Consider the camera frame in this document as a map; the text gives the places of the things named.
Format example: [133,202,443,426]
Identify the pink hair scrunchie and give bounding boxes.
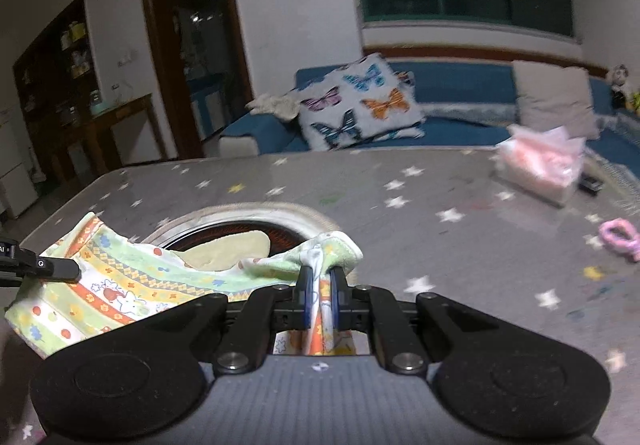
[598,219,640,262]

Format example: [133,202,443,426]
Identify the dark wooden door frame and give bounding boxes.
[137,0,253,158]

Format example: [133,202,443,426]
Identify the grey star print tablecloth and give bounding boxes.
[0,145,640,445]

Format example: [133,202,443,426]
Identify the pink tissue pack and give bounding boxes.
[494,124,587,208]

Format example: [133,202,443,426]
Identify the dark wooden shelf cabinet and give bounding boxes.
[12,0,101,126]

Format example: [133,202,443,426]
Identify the round white stove ring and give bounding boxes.
[142,202,343,256]

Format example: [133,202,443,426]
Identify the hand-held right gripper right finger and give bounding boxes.
[330,266,493,374]

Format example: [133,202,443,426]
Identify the butterfly print pillow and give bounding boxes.
[297,52,426,151]

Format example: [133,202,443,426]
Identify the beige cushion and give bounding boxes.
[511,60,601,141]

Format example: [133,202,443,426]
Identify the white refrigerator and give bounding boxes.
[0,106,38,221]

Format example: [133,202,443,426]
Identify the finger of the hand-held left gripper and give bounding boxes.
[37,256,82,283]

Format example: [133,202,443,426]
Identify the panda plush toy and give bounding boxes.
[606,65,633,108]

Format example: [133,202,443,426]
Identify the beige cloth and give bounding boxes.
[245,92,301,121]

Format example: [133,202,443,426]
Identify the wooden side table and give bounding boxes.
[55,94,168,176]

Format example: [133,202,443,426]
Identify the green patterned child's garment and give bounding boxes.
[5,212,364,358]

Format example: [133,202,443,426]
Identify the blue sofa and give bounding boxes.
[220,58,640,166]

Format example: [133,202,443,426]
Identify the round table stove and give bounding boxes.
[165,220,321,258]

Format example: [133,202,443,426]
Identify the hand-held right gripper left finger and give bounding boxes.
[150,266,316,374]

